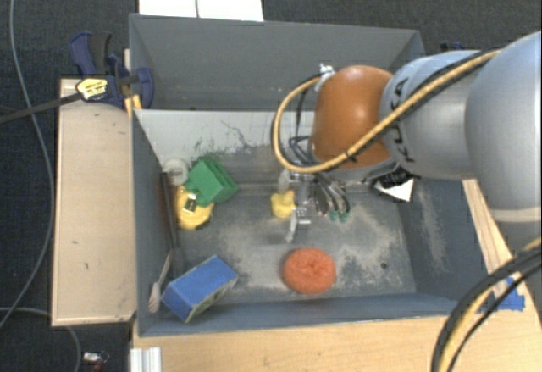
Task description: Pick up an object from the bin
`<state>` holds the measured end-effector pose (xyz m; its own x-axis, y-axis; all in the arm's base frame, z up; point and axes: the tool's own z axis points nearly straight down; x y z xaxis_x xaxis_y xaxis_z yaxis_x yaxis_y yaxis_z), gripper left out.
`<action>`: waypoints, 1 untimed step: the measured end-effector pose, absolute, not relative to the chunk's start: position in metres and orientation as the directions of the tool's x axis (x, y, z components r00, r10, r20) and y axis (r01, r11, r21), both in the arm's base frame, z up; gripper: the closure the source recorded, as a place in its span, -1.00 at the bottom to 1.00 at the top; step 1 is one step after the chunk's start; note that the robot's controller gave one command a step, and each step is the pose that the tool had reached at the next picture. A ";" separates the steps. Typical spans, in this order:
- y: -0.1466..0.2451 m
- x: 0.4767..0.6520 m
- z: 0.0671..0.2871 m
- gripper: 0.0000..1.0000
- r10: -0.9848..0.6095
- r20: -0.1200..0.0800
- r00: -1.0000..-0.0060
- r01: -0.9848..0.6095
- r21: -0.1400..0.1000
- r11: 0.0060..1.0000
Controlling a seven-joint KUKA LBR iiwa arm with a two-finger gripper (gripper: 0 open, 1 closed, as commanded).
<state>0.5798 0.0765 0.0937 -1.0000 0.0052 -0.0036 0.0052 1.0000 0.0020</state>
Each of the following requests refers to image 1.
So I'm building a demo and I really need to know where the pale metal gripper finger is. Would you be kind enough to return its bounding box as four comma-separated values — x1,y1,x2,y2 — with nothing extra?
276,169,293,196
285,208,313,244

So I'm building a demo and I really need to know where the small yellow rubber duck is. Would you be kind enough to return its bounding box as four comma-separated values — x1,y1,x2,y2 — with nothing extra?
270,190,296,220

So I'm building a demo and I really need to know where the orange round scrubber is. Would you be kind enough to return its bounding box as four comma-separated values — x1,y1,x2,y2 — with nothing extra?
281,247,338,295

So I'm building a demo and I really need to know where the green ribbed toy block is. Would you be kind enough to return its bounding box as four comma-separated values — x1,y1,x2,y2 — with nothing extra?
184,159,241,206

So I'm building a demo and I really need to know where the yellow toy with label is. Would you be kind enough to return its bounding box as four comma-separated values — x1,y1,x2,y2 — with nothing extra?
174,186,215,231

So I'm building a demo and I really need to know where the clear round cup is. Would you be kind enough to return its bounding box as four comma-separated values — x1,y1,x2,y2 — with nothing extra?
163,157,191,186

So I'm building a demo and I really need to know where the blue box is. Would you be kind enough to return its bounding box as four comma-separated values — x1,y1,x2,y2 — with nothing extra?
161,254,240,324

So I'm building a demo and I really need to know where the grey metal bin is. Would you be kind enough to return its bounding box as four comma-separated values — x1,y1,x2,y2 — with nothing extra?
128,13,489,338

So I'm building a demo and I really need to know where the white plastic brush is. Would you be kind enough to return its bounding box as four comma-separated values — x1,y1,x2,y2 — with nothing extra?
147,250,174,314

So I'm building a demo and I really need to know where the pale wood flat board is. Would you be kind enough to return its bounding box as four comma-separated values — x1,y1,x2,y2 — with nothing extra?
50,77,138,328

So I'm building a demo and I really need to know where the black cylinder on white bracket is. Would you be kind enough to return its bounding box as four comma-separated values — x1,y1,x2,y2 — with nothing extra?
371,169,416,203

